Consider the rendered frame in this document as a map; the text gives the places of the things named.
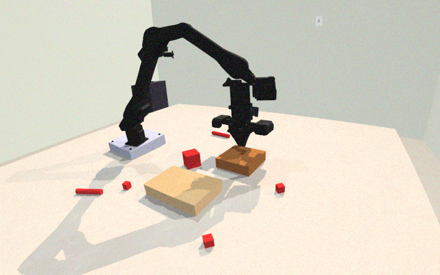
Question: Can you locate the red cylindrical bar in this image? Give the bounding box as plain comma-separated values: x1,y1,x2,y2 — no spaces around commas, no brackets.
211,131,230,138
75,188,103,195

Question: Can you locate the brown square block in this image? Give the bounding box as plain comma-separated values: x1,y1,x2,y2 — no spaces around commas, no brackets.
215,145,266,176

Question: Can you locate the tan flat block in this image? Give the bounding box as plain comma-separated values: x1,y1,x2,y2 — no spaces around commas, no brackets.
144,166,223,216

